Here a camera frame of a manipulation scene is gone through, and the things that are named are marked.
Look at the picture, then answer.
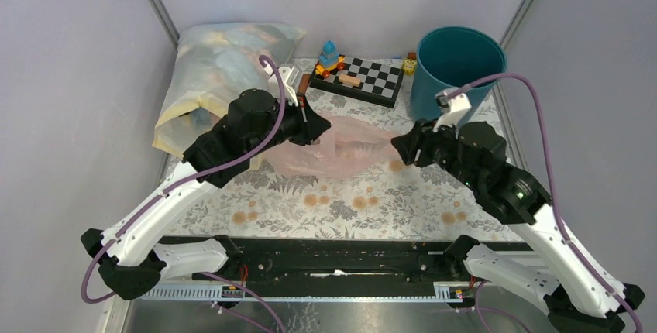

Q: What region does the black white checkerboard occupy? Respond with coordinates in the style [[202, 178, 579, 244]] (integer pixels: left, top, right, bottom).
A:
[[309, 56, 404, 108]]

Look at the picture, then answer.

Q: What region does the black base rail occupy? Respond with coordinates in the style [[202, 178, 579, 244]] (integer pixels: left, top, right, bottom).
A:
[[217, 235, 478, 287]]

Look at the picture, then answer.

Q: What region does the light wooden block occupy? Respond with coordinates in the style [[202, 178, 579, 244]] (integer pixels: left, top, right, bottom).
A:
[[338, 74, 361, 88]]

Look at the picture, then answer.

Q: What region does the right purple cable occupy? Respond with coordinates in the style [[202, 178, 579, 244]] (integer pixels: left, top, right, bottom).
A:
[[435, 73, 644, 333]]

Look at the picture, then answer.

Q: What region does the reddish brown wooden block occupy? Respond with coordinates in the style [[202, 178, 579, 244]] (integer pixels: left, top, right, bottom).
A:
[[297, 74, 311, 94]]

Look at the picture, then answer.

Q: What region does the aluminium frame rail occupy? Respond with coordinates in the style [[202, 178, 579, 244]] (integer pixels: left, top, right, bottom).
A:
[[140, 271, 474, 304]]

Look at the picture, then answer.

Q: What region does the yellow toy figure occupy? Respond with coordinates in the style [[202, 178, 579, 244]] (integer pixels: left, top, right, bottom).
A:
[[402, 52, 417, 76]]

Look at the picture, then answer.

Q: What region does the teal plastic trash bin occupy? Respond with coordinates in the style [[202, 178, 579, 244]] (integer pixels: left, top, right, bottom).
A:
[[408, 26, 507, 121]]

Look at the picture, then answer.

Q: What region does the colourful toy block train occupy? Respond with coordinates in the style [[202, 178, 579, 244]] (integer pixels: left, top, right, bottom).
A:
[[315, 40, 345, 79]]

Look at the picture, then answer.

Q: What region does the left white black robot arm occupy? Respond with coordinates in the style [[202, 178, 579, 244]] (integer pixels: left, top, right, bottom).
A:
[[81, 89, 331, 300]]

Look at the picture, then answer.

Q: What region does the floral patterned table mat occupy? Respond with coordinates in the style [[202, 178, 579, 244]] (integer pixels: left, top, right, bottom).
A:
[[147, 57, 534, 243]]

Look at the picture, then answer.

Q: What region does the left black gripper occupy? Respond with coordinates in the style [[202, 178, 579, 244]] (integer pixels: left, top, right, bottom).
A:
[[248, 91, 333, 157]]

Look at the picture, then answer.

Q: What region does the pink trash bag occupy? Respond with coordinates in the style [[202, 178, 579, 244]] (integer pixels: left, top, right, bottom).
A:
[[263, 114, 399, 179]]

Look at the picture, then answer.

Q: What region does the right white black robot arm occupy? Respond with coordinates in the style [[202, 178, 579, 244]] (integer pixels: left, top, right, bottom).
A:
[[391, 120, 645, 332]]

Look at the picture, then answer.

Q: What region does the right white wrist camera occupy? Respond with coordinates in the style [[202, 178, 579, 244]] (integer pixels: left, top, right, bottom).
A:
[[432, 91, 472, 132]]

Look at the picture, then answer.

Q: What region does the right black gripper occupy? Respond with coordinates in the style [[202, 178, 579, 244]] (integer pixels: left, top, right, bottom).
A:
[[388, 112, 480, 189]]

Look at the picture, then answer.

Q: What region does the large translucent plastic bag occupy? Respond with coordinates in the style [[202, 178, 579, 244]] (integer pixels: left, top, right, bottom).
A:
[[153, 22, 306, 156]]

